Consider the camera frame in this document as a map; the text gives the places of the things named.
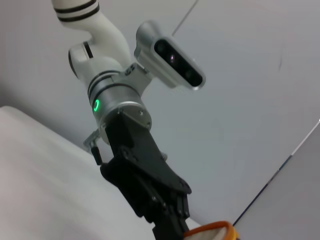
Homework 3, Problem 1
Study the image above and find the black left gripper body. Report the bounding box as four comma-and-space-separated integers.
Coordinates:
99, 110, 193, 224

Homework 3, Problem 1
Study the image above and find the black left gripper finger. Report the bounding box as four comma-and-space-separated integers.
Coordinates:
174, 193, 191, 234
151, 199, 186, 240

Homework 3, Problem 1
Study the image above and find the beige food bag orange trim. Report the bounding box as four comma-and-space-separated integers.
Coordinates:
183, 220, 242, 240

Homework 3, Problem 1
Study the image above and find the silver left wrist cable connector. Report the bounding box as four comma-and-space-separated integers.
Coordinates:
83, 129, 103, 166

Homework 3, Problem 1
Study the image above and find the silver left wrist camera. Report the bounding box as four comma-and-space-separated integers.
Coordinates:
133, 20, 207, 92

